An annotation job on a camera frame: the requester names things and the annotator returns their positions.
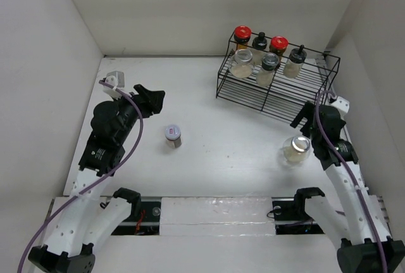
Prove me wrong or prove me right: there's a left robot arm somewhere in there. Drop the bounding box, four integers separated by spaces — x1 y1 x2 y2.
28 82 165 272

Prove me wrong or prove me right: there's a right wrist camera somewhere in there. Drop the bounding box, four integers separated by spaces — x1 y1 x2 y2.
328 95 350 117

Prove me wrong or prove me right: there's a dark sauce jar red lid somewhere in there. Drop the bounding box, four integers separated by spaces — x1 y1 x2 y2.
234 25 252 50

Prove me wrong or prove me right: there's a round glass jar metal rim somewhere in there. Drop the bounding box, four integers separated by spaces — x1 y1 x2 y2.
229 49 254 79

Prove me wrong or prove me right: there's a black knob cap salt bottle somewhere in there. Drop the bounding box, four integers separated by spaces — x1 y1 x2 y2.
283 44 307 79

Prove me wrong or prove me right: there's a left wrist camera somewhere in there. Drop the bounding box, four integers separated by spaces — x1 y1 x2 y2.
102 71 125 99

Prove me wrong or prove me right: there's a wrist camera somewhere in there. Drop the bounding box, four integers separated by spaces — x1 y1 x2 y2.
328 95 350 117
102 71 125 99

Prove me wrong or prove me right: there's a black wire rack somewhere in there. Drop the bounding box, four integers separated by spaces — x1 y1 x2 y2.
216 34 341 123

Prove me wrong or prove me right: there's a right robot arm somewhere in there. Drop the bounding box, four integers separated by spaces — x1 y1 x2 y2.
290 102 404 272

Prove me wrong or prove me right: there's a black pump cap salt bottle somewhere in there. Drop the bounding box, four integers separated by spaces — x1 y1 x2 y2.
252 32 268 63

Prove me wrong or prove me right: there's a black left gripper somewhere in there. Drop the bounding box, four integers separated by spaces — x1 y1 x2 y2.
113 84 164 144

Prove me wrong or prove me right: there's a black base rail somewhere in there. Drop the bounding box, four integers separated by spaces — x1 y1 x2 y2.
113 196 323 237

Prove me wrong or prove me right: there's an orange label jar red lid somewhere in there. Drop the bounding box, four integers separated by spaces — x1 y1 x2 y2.
269 36 289 60

